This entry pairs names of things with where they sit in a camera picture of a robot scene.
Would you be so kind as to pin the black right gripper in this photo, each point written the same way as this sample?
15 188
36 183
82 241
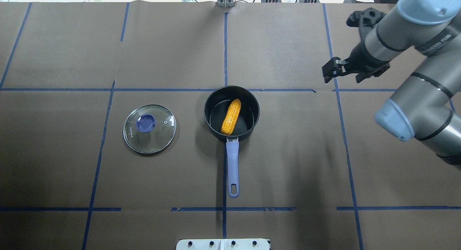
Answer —
361 58

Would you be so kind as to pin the yellow corn cob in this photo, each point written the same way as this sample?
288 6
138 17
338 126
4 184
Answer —
231 117

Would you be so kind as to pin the glass lid blue knob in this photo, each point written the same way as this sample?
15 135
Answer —
149 129

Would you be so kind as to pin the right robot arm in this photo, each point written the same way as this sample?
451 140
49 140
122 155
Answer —
418 109

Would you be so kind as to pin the dark blue saucepan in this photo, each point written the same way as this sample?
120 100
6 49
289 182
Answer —
215 108

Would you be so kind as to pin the right arm camera mount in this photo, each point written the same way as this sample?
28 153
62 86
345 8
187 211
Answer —
365 20

